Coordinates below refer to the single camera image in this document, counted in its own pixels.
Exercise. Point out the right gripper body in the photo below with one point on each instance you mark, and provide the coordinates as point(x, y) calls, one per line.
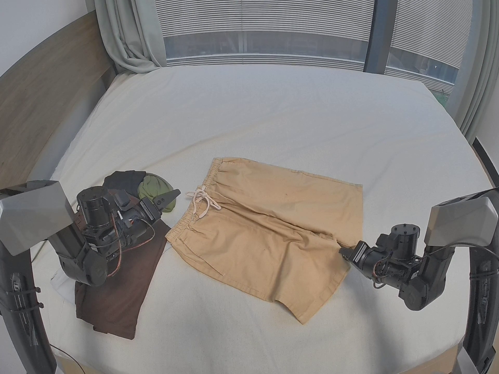
point(364, 257)

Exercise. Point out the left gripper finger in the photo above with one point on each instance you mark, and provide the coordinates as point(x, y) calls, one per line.
point(167, 199)

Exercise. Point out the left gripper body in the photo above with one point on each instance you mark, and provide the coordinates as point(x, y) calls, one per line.
point(134, 226)

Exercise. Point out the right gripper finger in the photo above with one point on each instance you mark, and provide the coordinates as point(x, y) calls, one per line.
point(346, 254)

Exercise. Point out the tan shorts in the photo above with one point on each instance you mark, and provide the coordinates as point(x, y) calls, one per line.
point(269, 228)

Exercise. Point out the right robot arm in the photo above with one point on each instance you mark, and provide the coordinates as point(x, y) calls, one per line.
point(460, 216)

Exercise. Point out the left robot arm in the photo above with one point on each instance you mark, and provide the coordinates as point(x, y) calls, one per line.
point(35, 216)

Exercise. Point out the bed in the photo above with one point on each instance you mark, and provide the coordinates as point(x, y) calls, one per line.
point(273, 123)

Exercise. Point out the green garment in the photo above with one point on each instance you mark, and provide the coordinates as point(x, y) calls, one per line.
point(154, 187)

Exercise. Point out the black garment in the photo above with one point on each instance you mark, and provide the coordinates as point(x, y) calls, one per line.
point(123, 179)

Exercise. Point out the brown garment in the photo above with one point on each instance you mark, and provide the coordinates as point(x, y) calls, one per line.
point(117, 294)

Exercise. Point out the white garment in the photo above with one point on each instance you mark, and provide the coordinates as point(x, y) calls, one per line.
point(62, 283)

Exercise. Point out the grey-green curtain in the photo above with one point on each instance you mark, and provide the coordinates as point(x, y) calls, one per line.
point(124, 21)
point(477, 53)

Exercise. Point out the window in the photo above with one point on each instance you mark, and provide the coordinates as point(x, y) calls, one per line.
point(273, 10)

